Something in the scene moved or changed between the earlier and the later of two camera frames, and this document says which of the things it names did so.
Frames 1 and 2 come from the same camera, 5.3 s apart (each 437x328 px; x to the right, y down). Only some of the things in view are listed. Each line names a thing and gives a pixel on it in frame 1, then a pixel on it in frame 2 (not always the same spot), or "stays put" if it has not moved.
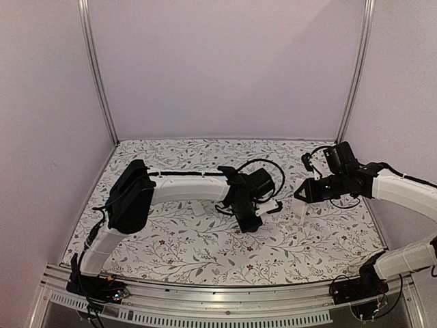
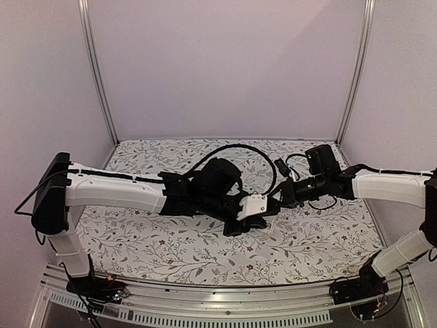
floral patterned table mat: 186,238 stays put
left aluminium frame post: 83,9 stays put
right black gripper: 314,191 -> 289,190
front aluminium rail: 306,307 stays put
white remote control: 299,211 -> 269,220
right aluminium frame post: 367,35 stays put
